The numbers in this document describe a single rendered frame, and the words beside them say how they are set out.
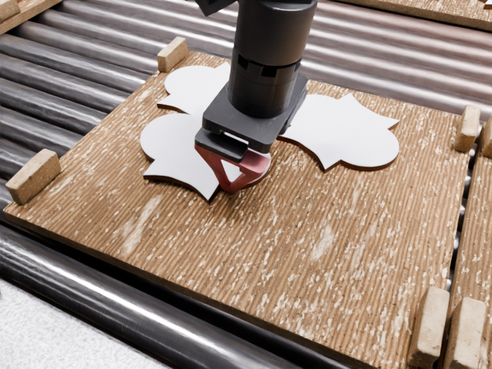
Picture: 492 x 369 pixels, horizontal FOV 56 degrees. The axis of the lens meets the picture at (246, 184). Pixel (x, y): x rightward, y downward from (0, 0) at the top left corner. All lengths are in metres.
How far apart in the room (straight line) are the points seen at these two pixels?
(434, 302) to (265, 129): 0.19
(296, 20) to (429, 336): 0.25
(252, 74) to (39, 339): 0.28
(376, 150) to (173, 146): 0.22
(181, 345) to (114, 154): 0.23
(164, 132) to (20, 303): 0.22
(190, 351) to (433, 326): 0.19
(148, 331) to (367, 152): 0.29
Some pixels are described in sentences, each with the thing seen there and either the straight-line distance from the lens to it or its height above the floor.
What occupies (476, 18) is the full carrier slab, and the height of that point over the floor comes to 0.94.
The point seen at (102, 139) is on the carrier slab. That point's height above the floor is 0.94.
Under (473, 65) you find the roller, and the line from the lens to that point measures 0.77.
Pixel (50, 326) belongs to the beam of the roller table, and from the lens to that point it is 0.44.
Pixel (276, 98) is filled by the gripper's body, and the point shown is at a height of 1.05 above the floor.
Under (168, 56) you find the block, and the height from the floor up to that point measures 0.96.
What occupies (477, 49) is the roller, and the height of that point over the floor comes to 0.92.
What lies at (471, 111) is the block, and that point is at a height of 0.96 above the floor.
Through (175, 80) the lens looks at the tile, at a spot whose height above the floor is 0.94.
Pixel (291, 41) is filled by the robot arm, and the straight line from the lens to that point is 0.36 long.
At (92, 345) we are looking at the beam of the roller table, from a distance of 0.42.
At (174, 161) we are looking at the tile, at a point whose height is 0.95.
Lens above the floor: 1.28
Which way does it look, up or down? 45 degrees down
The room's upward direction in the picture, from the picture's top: straight up
